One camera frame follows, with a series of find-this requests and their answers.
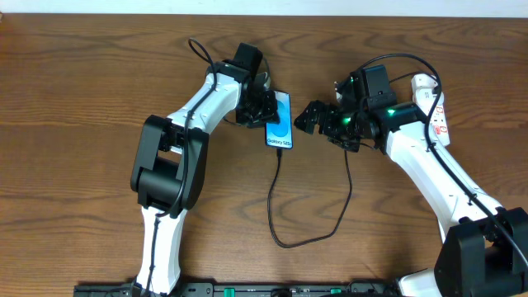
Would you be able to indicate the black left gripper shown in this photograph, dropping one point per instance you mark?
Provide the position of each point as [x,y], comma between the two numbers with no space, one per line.
[256,110]

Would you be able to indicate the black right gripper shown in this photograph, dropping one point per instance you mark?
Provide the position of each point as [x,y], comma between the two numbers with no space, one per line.
[332,124]

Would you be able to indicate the blue Galaxy smartphone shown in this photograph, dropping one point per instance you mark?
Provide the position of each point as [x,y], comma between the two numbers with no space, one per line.
[280,135]

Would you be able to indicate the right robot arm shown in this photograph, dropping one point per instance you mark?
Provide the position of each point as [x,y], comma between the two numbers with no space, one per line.
[484,245]

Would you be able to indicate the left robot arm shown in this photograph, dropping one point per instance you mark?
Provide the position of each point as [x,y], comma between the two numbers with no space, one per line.
[169,168]

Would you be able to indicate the white USB charger plug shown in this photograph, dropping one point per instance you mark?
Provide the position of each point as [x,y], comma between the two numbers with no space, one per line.
[423,80]

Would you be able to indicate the white power strip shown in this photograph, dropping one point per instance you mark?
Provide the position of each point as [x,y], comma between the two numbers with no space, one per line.
[437,115]

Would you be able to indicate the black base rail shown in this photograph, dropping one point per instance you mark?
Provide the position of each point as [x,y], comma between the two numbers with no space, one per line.
[201,289]

